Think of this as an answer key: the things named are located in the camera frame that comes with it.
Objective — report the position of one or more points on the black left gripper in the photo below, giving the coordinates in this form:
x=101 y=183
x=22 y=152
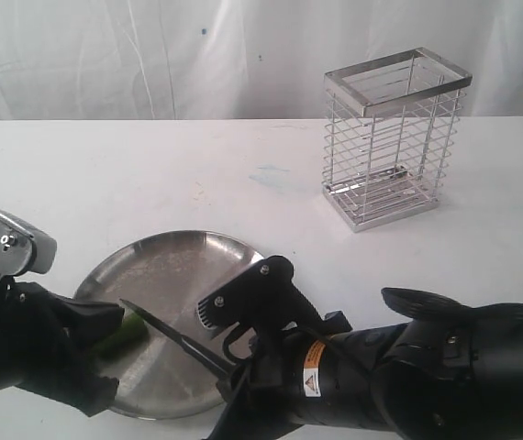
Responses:
x=41 y=345

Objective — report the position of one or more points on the chrome wire utensil holder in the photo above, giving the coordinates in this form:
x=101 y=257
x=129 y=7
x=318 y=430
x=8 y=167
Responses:
x=390 y=126

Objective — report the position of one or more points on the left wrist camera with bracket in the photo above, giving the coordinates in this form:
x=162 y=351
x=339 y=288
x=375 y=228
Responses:
x=4 y=247

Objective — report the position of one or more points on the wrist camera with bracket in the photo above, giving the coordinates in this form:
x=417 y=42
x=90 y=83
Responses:
x=4 y=247
x=263 y=298

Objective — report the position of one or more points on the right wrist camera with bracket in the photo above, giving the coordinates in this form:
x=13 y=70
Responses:
x=263 y=298

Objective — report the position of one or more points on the green vegetable piece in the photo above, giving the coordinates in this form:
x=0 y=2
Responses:
x=132 y=331

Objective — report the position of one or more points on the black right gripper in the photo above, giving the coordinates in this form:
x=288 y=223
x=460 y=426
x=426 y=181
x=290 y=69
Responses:
x=309 y=382

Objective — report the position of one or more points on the black knife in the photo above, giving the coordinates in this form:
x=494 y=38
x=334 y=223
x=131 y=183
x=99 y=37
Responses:
x=212 y=362

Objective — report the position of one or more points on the round stainless steel plate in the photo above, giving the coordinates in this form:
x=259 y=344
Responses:
x=167 y=275

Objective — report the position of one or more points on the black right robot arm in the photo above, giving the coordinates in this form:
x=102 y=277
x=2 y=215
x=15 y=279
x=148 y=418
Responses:
x=449 y=371

